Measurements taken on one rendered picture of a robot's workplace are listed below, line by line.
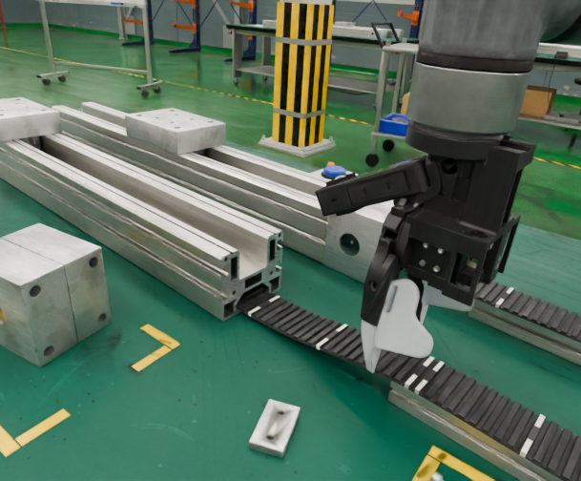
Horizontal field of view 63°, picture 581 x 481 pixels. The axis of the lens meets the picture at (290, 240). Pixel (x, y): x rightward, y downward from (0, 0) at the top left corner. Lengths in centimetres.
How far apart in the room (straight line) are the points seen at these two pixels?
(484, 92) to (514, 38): 3
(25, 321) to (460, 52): 42
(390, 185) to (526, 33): 13
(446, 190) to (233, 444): 27
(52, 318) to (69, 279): 4
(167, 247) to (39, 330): 17
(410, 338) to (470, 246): 9
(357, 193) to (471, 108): 12
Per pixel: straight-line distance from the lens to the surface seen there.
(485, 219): 36
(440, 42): 33
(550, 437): 45
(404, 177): 37
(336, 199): 42
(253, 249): 58
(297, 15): 385
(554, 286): 75
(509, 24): 33
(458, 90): 33
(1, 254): 54
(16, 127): 98
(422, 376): 46
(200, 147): 87
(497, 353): 58
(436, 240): 36
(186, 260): 56
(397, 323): 39
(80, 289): 52
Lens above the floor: 111
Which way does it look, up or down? 27 degrees down
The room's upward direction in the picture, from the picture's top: 4 degrees clockwise
